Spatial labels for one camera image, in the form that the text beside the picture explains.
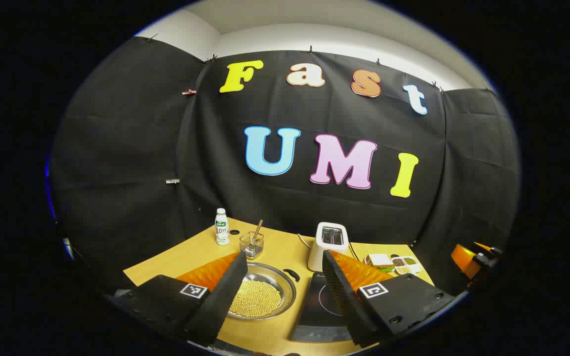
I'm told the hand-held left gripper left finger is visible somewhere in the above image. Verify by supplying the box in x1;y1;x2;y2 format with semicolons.
108;251;249;347

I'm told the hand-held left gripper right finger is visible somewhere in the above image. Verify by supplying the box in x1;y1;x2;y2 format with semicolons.
322;250;456;349

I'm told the black induction cooktop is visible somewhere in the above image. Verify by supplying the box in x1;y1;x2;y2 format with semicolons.
290;272;360;343

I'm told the steel pot with black handles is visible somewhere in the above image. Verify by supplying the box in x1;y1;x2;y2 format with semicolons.
228;262;300;320

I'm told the heap of soybeans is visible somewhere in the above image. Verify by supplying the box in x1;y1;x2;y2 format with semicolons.
230;280;283;318

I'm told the white divided dish of grains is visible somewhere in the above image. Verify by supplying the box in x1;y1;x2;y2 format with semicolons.
391;256;422;275

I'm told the white toaster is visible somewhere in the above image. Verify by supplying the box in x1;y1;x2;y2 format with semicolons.
308;222;350;272

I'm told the white bottle with green label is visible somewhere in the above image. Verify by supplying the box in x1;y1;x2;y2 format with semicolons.
215;208;230;246

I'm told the wire utensil holder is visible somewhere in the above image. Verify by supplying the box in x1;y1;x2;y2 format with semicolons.
239;231;265;260

